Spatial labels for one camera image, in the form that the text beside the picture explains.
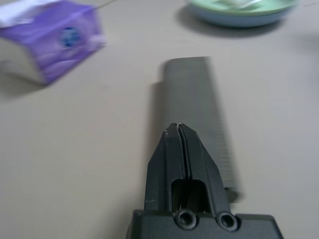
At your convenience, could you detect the light blue plate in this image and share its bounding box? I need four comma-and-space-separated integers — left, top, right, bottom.
189, 4, 291, 28

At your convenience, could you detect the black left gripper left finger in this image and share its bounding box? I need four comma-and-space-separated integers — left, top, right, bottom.
144, 122, 186, 212

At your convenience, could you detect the purple tissue pack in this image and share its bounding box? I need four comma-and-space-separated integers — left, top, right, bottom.
0, 0, 108, 87

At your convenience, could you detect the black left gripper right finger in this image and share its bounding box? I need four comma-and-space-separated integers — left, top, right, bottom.
178, 123, 226, 215

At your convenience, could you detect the grey glasses case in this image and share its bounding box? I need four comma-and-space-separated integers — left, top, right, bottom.
149, 56, 242, 204

